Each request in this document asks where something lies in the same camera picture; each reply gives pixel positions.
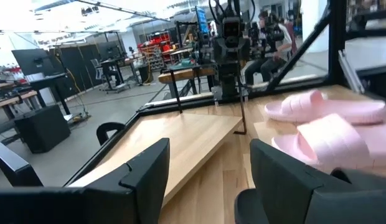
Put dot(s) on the black standing desk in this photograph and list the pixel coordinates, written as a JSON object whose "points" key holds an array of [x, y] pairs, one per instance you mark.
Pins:
{"points": [[46, 81]]}

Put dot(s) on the black waste bin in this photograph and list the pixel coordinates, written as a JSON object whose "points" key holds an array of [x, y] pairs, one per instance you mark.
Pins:
{"points": [[145, 74]]}

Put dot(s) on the black computer monitor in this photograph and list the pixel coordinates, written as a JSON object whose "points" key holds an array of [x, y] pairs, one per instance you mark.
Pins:
{"points": [[32, 62]]}

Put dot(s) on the black metal table frame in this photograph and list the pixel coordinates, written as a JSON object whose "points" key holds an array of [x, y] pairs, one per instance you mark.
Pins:
{"points": [[336, 46]]}

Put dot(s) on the long wooden bench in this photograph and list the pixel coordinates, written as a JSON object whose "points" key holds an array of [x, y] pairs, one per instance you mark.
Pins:
{"points": [[12, 99]]}

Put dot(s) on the grey office chair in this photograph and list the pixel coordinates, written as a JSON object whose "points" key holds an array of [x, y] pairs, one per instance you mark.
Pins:
{"points": [[98, 70]]}

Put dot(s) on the black partition wall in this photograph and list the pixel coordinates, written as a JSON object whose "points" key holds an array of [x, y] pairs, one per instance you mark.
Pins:
{"points": [[78, 65]]}

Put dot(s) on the black floor box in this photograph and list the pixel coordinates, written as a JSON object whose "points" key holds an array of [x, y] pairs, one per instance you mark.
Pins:
{"points": [[43, 129]]}

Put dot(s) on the dark grey workstation beam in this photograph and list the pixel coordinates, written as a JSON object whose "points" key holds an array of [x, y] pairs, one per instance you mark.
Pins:
{"points": [[12, 168]]}

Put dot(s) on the blue screen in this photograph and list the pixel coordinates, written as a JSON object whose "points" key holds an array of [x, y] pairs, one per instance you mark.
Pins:
{"points": [[201, 20]]}

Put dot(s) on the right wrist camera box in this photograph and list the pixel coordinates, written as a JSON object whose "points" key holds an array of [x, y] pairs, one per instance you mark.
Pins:
{"points": [[232, 28]]}

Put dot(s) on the person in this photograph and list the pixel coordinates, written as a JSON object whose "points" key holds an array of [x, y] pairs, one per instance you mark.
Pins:
{"points": [[274, 65]]}

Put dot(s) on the wooden shelf with black frame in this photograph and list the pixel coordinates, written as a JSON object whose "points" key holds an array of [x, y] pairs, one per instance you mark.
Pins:
{"points": [[180, 137]]}

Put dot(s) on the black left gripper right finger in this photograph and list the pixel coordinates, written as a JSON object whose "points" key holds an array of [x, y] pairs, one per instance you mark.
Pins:
{"points": [[305, 202]]}

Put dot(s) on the pink rubber slide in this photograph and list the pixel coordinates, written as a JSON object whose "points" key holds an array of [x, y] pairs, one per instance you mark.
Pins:
{"points": [[305, 105], [333, 140]]}

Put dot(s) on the wooden workbench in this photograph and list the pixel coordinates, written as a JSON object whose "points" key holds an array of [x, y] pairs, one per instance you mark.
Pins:
{"points": [[183, 74]]}

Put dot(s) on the red parts shelving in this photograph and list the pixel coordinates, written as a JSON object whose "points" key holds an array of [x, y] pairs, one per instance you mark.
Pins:
{"points": [[162, 42]]}

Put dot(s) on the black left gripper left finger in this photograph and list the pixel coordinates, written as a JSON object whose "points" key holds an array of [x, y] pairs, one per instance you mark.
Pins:
{"points": [[56, 205]]}

